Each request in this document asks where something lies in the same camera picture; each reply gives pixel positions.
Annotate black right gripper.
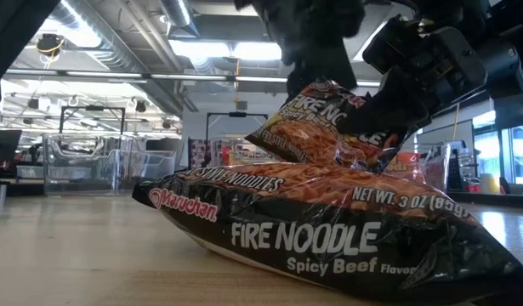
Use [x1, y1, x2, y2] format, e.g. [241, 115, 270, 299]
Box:
[337, 42, 523, 136]

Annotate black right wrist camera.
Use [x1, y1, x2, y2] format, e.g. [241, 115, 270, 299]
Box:
[362, 16, 487, 93]

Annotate yellow hanging cord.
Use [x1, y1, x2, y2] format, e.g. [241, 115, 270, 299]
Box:
[451, 103, 460, 141]

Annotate ceiling light panel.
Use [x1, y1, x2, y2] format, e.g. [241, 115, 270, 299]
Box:
[169, 38, 283, 61]

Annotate long ceiling light strip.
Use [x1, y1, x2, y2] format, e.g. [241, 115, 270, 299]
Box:
[3, 70, 381, 88]

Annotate black monitor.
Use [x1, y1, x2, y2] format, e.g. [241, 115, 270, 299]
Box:
[0, 129, 23, 179]

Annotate red yellow beef ramen pack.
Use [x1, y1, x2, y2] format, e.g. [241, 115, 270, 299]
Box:
[221, 142, 283, 167]

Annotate black fire noodle pack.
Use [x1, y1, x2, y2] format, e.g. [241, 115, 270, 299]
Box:
[245, 78, 409, 174]
[131, 163, 523, 305]

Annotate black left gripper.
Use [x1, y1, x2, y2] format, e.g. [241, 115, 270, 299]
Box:
[234, 0, 367, 99]

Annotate silver spiral air duct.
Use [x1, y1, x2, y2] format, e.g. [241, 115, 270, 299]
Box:
[158, 0, 202, 39]

